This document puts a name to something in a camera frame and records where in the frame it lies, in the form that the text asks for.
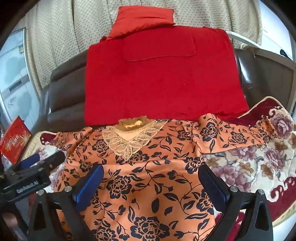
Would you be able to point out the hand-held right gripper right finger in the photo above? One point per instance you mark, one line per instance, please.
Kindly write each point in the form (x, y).
(211, 185)

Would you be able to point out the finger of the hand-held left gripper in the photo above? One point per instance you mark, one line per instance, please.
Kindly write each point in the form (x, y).
(55, 158)
(30, 160)

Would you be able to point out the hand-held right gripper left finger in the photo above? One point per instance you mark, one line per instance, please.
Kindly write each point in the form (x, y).
(89, 185)

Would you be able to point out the orange floral garment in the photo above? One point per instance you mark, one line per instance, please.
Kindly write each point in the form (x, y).
(148, 180)

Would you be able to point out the red printed box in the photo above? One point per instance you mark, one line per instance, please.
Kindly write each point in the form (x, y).
(13, 139)

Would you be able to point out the floral plush blanket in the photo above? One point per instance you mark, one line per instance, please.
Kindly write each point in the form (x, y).
(254, 162)

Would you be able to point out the brown leather sofa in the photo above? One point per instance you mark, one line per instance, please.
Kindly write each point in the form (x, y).
(67, 92)

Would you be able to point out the red towel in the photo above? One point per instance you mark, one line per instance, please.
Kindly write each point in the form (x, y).
(161, 88)

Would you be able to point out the beige dotted cover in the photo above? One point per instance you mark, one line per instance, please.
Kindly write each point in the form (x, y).
(57, 41)

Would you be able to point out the red pillow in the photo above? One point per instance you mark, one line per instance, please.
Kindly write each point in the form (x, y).
(138, 20)

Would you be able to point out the white metal frame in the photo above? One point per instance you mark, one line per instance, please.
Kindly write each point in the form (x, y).
(266, 54)

